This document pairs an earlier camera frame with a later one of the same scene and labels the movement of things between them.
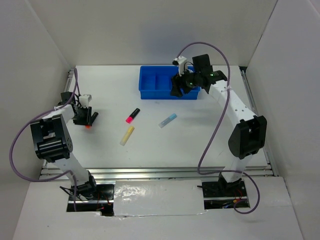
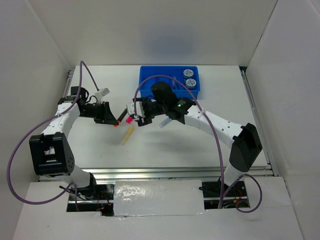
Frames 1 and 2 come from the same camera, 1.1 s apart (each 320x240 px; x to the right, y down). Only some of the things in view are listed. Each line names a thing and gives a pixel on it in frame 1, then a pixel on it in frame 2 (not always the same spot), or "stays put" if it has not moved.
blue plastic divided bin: (155, 83) stays put
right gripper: (176, 81) -> (148, 119)
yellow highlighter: (127, 135) stays put
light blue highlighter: (167, 120) stays put
